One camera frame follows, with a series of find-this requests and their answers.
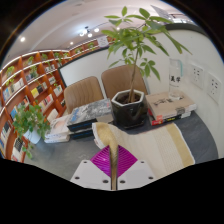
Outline white flat book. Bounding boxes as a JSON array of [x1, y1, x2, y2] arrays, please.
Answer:
[[44, 132, 71, 144]]

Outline multi-bulb ceiling lamp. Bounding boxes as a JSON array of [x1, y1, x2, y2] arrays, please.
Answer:
[[78, 25, 101, 38]]

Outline white standing sign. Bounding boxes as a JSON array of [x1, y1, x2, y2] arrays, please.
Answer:
[[150, 4, 174, 21]]

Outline tall plant in black pot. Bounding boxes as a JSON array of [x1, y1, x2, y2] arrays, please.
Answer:
[[100, 5, 193, 130]]

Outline red and black book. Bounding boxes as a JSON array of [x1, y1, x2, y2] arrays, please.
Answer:
[[148, 111, 193, 127]]

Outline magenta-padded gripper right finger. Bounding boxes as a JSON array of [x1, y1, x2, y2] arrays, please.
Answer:
[[116, 145, 158, 191]]

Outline white wall socket plate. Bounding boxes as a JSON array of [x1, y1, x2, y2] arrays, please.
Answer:
[[189, 63, 205, 89], [206, 73, 223, 104]]

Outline leafy plant in white pot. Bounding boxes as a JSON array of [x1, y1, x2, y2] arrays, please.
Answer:
[[12, 103, 52, 159]]

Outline tan upholstered chair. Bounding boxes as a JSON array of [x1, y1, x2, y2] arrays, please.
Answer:
[[63, 75, 105, 115], [100, 64, 149, 101]]

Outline cream and yellow striped towel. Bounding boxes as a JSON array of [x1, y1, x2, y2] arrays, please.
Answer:
[[91, 121, 196, 191]]

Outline beige book with calligraphy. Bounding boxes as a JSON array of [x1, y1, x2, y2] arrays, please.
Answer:
[[145, 91, 198, 122]]

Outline clear drink bottle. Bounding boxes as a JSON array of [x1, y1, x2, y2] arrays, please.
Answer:
[[168, 58, 184, 102]]

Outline dark blue thick book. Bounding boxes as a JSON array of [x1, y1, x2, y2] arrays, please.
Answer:
[[69, 128, 96, 140]]

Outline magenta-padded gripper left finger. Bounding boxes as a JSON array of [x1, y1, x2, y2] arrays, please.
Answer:
[[69, 145, 113, 191]]

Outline recessed ceiling lights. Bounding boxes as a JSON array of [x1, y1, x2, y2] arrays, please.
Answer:
[[18, 35, 75, 46]]

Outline orange bookshelf unit with books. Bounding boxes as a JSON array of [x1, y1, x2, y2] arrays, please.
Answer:
[[0, 35, 116, 164]]

